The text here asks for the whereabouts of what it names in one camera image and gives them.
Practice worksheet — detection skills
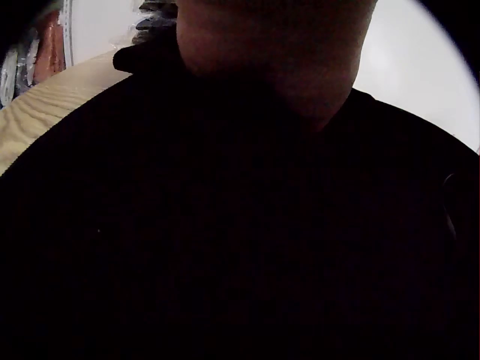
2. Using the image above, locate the person's left hand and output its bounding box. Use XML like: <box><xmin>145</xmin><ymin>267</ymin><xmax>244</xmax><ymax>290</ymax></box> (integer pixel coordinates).
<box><xmin>175</xmin><ymin>0</ymin><xmax>378</xmax><ymax>132</ymax></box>

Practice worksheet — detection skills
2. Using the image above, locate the stack of dark folded clothes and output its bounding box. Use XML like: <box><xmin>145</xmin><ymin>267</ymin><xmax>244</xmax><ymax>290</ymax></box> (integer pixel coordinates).
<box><xmin>132</xmin><ymin>0</ymin><xmax>178</xmax><ymax>46</ymax></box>

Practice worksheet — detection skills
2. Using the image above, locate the pile of plastic-wrapped clothes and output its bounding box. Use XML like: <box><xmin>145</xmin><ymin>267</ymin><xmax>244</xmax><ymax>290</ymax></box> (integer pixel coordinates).
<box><xmin>0</xmin><ymin>7</ymin><xmax>69</xmax><ymax>110</ymax></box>

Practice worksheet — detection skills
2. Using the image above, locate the black garment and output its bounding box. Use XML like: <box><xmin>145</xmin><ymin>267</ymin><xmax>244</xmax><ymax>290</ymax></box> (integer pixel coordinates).
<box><xmin>0</xmin><ymin>39</ymin><xmax>480</xmax><ymax>360</ymax></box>

